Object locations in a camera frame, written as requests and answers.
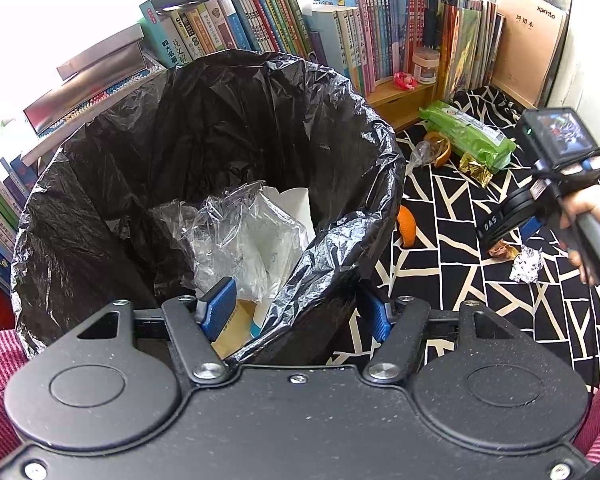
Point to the row of thin colourful books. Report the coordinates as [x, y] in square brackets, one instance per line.
[465, 45]

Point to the person's right hand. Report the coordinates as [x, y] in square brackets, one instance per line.
[595, 200]

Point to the brown cover notebook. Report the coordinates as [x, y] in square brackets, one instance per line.
[527, 50]

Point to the black white patterned cloth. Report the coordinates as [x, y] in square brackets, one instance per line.
[480, 310]

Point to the clear plastic bag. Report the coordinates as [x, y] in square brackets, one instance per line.
[225, 240]

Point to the black plastic trash bag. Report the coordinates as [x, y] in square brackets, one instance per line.
[130, 160]

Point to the stack of lying books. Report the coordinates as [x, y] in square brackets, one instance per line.
[95, 90]

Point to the brown wrapper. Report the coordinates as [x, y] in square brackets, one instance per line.
[502, 251]

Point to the white paper box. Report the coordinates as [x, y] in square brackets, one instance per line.
[295, 205]

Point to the cup-shaped orange peel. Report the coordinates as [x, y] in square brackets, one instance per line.
[442, 152]

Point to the brown paper packet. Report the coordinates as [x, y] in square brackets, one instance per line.
[235, 327]

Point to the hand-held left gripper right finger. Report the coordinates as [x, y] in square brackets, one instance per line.
[380, 312]

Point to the silver foil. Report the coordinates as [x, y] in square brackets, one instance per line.
[527, 266]

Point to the green wet wipes pack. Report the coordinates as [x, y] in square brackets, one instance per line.
[470, 135]

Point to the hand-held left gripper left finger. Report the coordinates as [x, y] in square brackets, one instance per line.
[220, 305]

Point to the gold foil wrapper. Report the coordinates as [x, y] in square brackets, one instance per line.
[476, 170]

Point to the orange peel piece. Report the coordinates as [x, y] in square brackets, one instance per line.
[407, 227]

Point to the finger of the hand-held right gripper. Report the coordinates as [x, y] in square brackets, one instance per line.
[529, 229]

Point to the small white jar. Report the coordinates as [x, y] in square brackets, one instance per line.
[426, 67]

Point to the wooden desk shelf with drawers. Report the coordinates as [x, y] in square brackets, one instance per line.
[405, 102]

